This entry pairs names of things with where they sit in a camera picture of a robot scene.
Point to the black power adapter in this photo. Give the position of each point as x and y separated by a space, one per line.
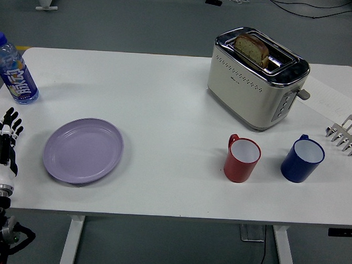
214 0

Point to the black table control panel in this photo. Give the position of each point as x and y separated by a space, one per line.
342 232

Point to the purple plate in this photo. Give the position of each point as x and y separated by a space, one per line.
83 151

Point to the red mug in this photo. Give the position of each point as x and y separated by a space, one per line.
237 169

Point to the bread slice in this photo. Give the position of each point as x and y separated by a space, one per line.
251 49

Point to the white paper sheet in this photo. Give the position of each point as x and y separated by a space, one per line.
326 96

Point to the blue drink bottle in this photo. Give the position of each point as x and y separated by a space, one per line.
19 81

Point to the grey box under table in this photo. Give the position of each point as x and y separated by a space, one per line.
252 233

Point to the blue mug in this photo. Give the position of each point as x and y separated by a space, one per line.
295 169

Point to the cream and chrome toaster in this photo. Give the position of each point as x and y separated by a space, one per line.
242 94

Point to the metal toast rack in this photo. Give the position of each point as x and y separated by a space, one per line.
346 136

